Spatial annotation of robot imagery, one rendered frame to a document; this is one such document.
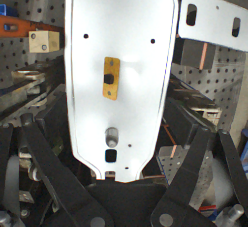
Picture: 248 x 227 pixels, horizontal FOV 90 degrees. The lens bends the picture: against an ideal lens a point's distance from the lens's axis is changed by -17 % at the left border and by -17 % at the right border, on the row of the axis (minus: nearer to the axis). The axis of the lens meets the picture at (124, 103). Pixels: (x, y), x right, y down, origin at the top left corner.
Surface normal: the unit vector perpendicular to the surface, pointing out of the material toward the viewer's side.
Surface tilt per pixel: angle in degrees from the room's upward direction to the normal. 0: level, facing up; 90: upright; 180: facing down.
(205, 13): 0
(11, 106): 81
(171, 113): 90
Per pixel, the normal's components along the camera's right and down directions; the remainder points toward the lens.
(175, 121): -0.99, -0.04
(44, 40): 0.07, 0.40
